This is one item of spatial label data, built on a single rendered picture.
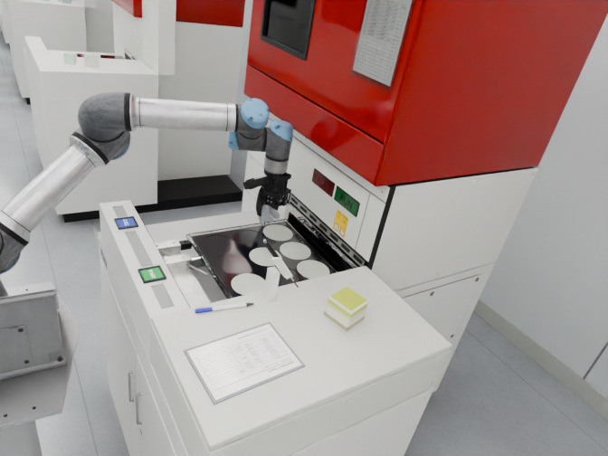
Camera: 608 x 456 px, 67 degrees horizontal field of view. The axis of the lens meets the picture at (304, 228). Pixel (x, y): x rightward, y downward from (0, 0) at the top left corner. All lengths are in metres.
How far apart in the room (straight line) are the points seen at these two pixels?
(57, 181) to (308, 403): 0.84
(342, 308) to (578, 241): 1.77
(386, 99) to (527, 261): 1.82
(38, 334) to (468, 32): 1.18
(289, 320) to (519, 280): 1.95
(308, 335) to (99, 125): 0.73
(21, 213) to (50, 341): 0.35
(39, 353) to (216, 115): 0.70
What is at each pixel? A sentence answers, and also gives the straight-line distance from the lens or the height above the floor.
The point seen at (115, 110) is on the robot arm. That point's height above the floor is 1.31.
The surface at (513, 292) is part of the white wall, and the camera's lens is 2.91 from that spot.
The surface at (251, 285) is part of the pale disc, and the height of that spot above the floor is 0.90.
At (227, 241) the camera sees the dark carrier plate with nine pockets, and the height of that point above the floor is 0.90.
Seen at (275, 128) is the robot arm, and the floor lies 1.26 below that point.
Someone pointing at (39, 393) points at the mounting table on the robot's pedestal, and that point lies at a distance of 1.18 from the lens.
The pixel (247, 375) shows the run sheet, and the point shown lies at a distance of 0.97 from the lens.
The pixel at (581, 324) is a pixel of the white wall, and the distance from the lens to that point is 2.76.
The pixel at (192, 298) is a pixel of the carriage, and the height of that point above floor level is 0.88.
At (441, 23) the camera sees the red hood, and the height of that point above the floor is 1.63.
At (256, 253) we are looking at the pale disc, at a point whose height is 0.90.
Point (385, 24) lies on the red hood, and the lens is 1.19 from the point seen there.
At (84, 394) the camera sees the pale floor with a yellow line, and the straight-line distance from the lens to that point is 2.23.
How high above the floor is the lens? 1.70
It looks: 30 degrees down
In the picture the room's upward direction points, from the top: 11 degrees clockwise
